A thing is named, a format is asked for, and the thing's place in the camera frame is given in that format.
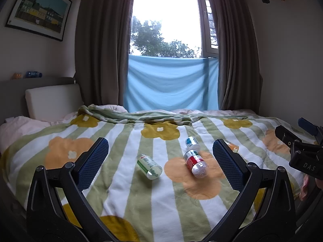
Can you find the brown curtain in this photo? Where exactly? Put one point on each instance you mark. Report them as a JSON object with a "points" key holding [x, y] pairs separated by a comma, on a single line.
{"points": [[101, 42], [234, 42]]}

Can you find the clear cup green label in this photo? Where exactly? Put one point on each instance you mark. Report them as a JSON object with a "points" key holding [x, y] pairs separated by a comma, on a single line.
{"points": [[149, 167]]}

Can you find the clear cup red label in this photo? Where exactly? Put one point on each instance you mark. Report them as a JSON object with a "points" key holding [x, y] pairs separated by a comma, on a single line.
{"points": [[195, 162]]}

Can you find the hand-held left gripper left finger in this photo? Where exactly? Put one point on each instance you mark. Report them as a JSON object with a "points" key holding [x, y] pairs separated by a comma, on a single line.
{"points": [[93, 163]]}

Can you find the orange toy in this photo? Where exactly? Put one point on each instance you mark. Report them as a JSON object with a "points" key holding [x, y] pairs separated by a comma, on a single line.
{"points": [[17, 76]]}

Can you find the light blue cloth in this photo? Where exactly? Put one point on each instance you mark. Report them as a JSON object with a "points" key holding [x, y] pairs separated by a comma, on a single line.
{"points": [[169, 83]]}

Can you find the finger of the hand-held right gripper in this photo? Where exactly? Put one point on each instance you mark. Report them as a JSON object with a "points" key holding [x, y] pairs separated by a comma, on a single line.
{"points": [[286, 134], [306, 126]]}

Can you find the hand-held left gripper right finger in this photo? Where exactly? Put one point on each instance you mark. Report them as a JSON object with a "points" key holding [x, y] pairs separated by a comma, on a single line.
{"points": [[227, 163]]}

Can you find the framed wall picture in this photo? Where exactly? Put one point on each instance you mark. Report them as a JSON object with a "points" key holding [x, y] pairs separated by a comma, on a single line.
{"points": [[39, 8]]}

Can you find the cream headboard cushion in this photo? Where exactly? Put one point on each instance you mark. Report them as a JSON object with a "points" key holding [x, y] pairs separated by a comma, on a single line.
{"points": [[53, 100]]}

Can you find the white cup blue label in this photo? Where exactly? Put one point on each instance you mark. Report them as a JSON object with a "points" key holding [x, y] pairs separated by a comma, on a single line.
{"points": [[192, 143]]}

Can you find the orange cup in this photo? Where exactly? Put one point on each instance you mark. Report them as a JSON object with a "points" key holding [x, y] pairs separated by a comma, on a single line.
{"points": [[232, 146]]}

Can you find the grey bed headboard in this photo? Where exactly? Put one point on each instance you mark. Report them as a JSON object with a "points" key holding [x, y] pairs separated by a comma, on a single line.
{"points": [[15, 84]]}

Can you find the blue toy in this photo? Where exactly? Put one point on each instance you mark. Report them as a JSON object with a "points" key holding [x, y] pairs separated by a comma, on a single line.
{"points": [[33, 74]]}

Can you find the striped flower blanket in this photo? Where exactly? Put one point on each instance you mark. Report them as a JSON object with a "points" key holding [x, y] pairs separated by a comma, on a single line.
{"points": [[151, 201]]}

